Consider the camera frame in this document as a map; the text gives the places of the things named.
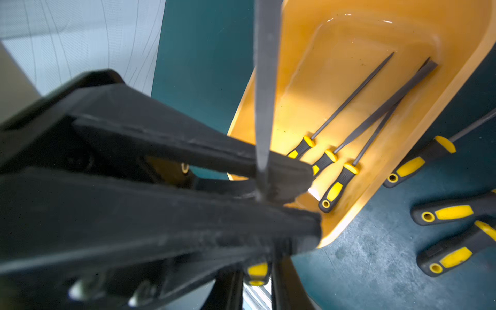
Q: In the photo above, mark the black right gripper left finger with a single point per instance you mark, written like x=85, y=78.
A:
x=226, y=290

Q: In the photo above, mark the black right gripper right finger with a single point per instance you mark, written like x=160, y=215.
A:
x=287, y=289

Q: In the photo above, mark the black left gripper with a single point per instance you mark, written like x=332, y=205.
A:
x=100, y=211

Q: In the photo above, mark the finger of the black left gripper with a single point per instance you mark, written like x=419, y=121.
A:
x=134, y=132

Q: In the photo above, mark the yellow plastic storage box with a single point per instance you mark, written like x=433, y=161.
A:
x=328, y=48

